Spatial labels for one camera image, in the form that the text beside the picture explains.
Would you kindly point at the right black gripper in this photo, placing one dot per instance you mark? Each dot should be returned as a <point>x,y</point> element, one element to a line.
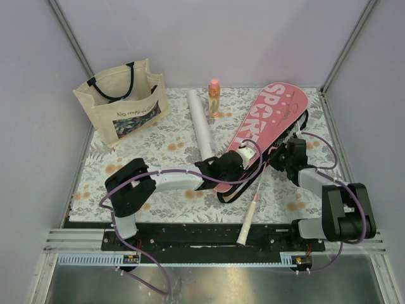
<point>274,154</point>

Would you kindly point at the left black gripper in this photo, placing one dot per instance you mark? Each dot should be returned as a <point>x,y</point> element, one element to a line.
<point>241,172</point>

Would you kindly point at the white shuttlecock tube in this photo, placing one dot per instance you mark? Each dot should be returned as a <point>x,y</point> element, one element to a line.
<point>200,125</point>

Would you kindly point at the pink racket cover bag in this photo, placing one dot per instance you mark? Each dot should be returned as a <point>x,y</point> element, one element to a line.
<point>270,119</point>

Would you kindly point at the pink racket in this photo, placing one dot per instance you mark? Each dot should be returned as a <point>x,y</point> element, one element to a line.
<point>246,225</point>

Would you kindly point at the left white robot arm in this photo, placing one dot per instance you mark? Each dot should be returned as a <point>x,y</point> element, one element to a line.
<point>131,186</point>

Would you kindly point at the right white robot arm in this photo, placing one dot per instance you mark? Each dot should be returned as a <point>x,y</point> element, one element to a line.
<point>346,212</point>

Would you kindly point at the floral table mat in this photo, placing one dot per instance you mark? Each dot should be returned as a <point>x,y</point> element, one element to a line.
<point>172,142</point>

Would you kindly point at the orange drink bottle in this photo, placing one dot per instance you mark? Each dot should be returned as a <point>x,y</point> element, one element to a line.
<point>214,97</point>

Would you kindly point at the beige canvas tote bag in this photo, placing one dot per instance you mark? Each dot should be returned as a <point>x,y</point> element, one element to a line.
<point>122,100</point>

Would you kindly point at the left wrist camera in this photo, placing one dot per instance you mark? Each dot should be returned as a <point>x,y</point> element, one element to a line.
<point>246,152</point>

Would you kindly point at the white cable duct strip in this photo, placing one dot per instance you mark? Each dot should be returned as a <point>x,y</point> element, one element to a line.
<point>176,258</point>

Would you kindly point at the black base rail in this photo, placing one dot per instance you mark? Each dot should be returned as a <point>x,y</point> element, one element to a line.
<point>278,238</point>

